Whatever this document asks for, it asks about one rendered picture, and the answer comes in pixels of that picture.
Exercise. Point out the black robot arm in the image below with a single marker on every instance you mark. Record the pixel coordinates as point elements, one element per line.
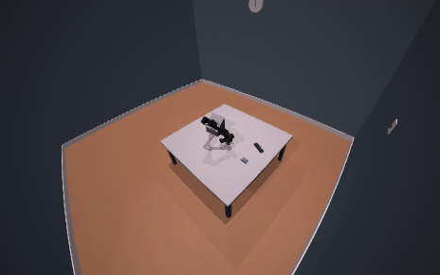
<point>223,132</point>

